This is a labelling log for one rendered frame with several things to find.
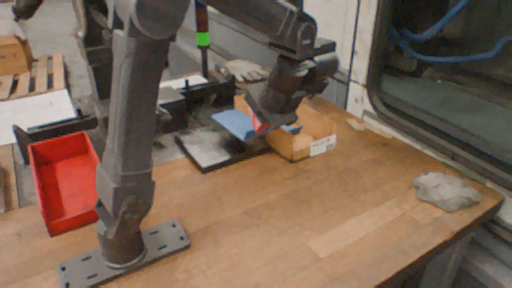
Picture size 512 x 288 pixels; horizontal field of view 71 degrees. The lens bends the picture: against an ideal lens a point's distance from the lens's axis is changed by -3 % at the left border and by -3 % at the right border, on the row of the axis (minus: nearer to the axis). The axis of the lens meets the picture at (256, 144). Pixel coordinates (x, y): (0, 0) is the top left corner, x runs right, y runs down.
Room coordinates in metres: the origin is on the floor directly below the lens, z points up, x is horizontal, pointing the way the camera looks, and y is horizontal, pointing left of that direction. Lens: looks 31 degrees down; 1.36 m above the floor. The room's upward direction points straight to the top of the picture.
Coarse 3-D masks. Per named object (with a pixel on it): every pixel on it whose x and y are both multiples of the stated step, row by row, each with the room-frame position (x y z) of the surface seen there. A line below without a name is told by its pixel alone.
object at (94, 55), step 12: (96, 12) 0.91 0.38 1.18; (108, 12) 0.96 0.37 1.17; (96, 36) 0.84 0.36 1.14; (108, 36) 0.78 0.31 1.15; (84, 48) 0.74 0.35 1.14; (96, 48) 0.75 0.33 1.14; (108, 48) 0.76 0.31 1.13; (84, 60) 0.77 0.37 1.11; (96, 60) 0.75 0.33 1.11; (108, 60) 0.76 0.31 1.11
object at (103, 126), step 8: (176, 104) 0.83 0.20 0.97; (184, 104) 0.85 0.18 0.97; (96, 112) 0.81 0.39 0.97; (168, 112) 0.82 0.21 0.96; (176, 112) 0.83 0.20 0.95; (184, 112) 0.84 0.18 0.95; (160, 120) 0.82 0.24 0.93; (176, 120) 0.83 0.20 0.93; (184, 120) 0.84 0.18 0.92; (104, 128) 0.74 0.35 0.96; (160, 128) 0.83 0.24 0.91; (168, 128) 0.82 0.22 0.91; (176, 128) 0.83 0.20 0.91; (184, 128) 0.84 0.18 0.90; (104, 136) 0.77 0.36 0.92
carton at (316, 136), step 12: (240, 96) 0.90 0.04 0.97; (240, 108) 0.87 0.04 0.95; (300, 108) 0.84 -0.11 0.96; (300, 120) 0.84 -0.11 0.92; (312, 120) 0.80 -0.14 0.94; (324, 120) 0.77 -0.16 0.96; (276, 132) 0.73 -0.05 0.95; (288, 132) 0.70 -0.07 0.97; (300, 132) 0.81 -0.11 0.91; (312, 132) 0.80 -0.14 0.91; (324, 132) 0.77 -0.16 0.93; (276, 144) 0.73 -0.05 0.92; (288, 144) 0.69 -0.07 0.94; (300, 144) 0.76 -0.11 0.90; (312, 144) 0.71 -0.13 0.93; (324, 144) 0.73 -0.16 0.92; (288, 156) 0.69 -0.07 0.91; (300, 156) 0.69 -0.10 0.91
